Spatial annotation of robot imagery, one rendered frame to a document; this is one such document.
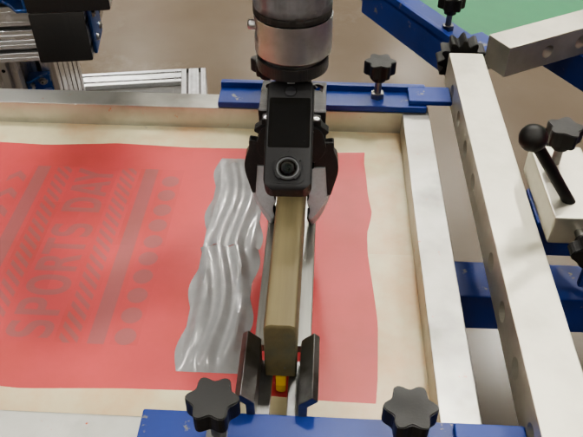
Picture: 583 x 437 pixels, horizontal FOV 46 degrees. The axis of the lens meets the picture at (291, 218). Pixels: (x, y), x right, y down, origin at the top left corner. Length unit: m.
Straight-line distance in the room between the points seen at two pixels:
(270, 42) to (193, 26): 2.85
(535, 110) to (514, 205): 2.20
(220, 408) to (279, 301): 0.12
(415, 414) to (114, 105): 0.67
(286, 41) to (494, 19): 0.79
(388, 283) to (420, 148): 0.23
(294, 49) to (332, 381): 0.33
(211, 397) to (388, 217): 0.40
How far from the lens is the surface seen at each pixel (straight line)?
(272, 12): 0.64
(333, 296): 0.79
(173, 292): 0.80
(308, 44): 0.66
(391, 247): 0.85
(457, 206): 2.42
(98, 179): 0.97
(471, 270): 0.89
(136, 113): 1.05
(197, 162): 0.98
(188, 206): 0.90
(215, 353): 0.73
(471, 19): 1.39
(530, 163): 0.83
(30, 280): 0.85
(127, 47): 3.37
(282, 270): 0.66
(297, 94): 0.68
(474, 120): 0.93
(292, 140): 0.66
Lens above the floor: 1.54
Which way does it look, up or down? 42 degrees down
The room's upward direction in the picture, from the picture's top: straight up
